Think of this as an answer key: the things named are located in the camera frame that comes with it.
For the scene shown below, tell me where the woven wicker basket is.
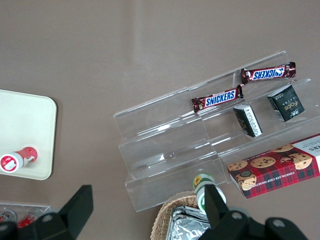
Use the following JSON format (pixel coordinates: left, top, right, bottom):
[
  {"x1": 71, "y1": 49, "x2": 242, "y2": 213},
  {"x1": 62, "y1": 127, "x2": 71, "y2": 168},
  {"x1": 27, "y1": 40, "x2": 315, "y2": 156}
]
[{"x1": 150, "y1": 191, "x2": 209, "y2": 240}]

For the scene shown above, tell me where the red and white can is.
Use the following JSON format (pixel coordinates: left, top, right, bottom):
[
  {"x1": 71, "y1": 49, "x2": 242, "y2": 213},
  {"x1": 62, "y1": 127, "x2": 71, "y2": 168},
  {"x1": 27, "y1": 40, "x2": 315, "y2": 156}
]
[{"x1": 0, "y1": 146, "x2": 39, "y2": 174}]

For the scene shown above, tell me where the silver foil package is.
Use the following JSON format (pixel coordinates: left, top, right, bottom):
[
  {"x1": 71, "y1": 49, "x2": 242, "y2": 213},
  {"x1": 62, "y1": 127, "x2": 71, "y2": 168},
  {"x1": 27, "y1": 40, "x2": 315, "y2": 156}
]
[{"x1": 167, "y1": 205, "x2": 213, "y2": 240}]

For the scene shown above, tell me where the clear acrylic step riser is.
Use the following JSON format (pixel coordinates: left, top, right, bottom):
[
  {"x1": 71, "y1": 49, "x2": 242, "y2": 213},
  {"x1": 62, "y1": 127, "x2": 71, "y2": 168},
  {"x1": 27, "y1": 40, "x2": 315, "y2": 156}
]
[
  {"x1": 186, "y1": 50, "x2": 320, "y2": 186},
  {"x1": 113, "y1": 86, "x2": 227, "y2": 214}
]

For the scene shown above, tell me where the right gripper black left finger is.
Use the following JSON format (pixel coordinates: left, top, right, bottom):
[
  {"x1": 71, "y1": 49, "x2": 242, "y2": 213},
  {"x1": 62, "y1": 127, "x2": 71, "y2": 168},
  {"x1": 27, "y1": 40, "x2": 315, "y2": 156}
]
[{"x1": 0, "y1": 184, "x2": 94, "y2": 240}]

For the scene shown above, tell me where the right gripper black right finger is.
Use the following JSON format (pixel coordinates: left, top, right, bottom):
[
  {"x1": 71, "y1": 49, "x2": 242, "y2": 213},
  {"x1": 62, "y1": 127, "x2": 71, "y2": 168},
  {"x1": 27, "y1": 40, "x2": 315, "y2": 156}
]
[{"x1": 199, "y1": 184, "x2": 309, "y2": 240}]

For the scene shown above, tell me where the red tartan cookie box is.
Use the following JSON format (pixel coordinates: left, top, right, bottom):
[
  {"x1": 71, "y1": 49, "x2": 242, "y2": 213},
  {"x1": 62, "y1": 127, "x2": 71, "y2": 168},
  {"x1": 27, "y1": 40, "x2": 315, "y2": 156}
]
[{"x1": 227, "y1": 133, "x2": 320, "y2": 200}]

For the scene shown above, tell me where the Snickers chocolate bar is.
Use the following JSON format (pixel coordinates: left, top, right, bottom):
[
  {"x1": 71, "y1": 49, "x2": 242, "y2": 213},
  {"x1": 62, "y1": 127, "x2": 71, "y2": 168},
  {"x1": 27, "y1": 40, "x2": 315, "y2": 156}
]
[
  {"x1": 240, "y1": 61, "x2": 298, "y2": 86},
  {"x1": 191, "y1": 84, "x2": 245, "y2": 114}
]

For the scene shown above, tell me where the black tissue pack white side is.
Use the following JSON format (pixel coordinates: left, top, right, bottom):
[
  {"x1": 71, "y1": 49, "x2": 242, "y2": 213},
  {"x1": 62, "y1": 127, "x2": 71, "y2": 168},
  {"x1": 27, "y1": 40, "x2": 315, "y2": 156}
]
[{"x1": 232, "y1": 104, "x2": 263, "y2": 138}]

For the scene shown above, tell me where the green white bottle sunflower cap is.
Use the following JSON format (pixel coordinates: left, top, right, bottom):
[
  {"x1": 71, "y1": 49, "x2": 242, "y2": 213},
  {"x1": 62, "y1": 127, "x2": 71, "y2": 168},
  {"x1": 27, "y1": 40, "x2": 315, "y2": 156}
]
[{"x1": 192, "y1": 174, "x2": 227, "y2": 216}]

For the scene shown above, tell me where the black Face tissue pack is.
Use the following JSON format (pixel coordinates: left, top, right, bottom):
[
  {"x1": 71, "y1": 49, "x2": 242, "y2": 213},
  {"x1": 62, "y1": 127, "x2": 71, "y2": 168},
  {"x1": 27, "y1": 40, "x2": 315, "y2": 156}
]
[{"x1": 267, "y1": 84, "x2": 306, "y2": 123}]

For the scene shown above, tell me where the white plastic tray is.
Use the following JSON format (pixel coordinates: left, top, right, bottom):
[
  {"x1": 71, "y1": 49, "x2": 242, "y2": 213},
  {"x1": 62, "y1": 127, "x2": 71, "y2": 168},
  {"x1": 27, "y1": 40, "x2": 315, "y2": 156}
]
[{"x1": 0, "y1": 89, "x2": 58, "y2": 181}]

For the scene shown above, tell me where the clear acrylic box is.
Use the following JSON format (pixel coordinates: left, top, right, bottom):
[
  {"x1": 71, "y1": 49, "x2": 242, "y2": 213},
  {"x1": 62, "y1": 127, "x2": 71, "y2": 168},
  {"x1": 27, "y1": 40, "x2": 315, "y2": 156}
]
[{"x1": 0, "y1": 201, "x2": 51, "y2": 227}]

